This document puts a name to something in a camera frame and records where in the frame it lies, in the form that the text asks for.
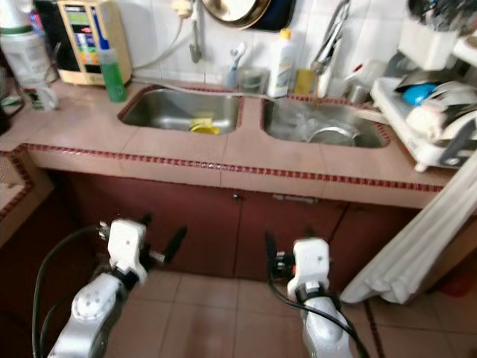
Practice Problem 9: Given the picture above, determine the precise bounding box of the chrome pull-down faucet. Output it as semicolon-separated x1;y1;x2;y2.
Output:
312;0;353;77

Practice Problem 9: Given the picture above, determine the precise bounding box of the white bottle yellow cap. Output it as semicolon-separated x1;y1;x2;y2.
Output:
267;28;299;100

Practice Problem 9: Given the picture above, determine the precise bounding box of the green plastic bottle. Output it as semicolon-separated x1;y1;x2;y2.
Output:
98;28;129;104

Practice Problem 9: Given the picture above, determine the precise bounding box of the small steel cup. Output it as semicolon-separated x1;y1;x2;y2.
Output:
348;82;373;105

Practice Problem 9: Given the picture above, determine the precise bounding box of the clear plastic toothbrush cup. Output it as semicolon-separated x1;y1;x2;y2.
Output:
224;66;245;92

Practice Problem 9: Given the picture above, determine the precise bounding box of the blue plastic bowl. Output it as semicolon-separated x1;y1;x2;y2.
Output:
402;84;439;107

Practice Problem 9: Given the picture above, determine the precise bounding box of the steel mixing bowl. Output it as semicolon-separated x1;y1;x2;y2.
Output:
395;69;452;92

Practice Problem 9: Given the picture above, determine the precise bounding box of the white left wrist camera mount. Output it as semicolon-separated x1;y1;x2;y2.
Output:
106;218;149;275

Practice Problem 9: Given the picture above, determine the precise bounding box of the beige water ionizer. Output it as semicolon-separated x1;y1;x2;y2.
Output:
37;0;133;88

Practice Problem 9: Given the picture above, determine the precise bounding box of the white utensil holder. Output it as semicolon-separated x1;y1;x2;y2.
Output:
397;16;461;72

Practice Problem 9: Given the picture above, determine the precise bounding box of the white dish rack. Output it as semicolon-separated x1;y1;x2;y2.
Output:
369;75;477;174

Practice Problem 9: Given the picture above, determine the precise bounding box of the clear plastic bag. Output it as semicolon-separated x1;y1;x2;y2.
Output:
271;101;344;144

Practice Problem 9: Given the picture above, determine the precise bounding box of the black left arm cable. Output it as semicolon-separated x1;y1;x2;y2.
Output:
32;224;111;358
41;287;83;358

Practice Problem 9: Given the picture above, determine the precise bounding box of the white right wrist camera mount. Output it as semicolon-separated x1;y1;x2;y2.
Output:
288;237;332;301

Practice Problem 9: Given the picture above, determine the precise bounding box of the steel wok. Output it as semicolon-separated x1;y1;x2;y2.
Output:
201;0;273;30

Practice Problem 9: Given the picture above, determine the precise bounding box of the white wall valve fitting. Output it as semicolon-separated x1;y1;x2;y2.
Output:
171;0;198;21

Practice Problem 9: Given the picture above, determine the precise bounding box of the dark blue pan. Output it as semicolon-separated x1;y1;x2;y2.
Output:
250;0;299;33

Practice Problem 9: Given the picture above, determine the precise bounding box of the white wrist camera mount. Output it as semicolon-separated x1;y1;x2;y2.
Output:
106;218;149;275
288;237;332;301

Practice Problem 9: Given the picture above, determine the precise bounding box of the white printed mug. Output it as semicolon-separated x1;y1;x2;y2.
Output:
24;82;60;113

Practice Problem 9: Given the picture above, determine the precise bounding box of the dark red cabinet door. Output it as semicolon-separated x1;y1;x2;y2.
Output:
235;192;344;288
63;175;243;280
332;203;422;288

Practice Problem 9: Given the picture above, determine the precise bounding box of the white ceramic pitcher mug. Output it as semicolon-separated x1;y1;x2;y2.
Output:
406;104;455;142

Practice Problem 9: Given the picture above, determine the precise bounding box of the blue white toothbrush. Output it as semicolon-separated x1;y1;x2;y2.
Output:
229;41;249;72

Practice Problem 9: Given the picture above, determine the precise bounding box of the white jar green band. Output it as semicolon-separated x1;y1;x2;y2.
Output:
0;0;54;90

